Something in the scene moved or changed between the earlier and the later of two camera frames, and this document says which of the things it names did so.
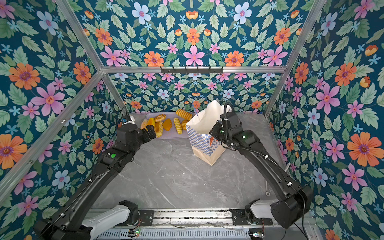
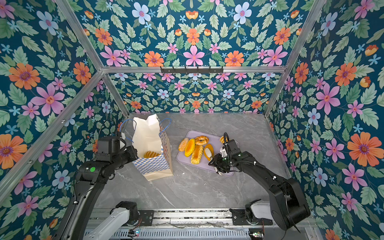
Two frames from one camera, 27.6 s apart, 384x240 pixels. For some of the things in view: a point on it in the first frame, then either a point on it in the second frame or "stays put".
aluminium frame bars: x=24 y=168 stays put
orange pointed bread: x=167 y=124 → x=208 y=151
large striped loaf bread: x=185 y=115 → x=149 y=154
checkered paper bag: x=207 y=146 → x=151 y=150
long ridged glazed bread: x=159 y=128 → x=196 y=154
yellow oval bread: x=151 y=122 → x=190 y=147
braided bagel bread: x=160 y=118 → x=201 y=140
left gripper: x=147 y=136 → x=133 y=153
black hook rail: x=191 y=70 stays put
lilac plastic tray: x=166 y=125 → x=231 y=173
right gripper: x=214 y=130 → x=216 y=163
